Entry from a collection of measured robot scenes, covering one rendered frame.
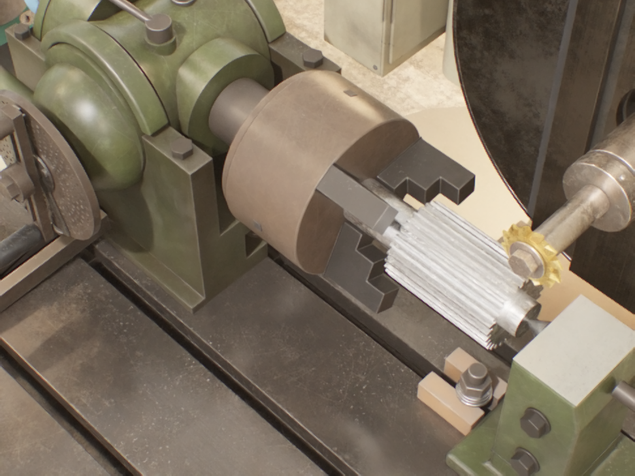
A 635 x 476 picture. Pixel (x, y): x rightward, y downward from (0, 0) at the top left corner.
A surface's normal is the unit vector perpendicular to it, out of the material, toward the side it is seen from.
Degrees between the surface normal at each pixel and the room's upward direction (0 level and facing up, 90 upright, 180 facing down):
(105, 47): 10
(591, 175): 90
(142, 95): 49
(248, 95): 4
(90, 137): 59
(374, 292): 65
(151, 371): 0
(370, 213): 35
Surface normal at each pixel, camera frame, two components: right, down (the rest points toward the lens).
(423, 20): 0.71, 0.54
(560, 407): -0.70, 0.54
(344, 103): 0.16, -0.75
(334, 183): -0.40, -0.22
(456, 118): 0.00, -0.65
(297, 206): -0.59, 0.12
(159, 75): 0.72, -0.35
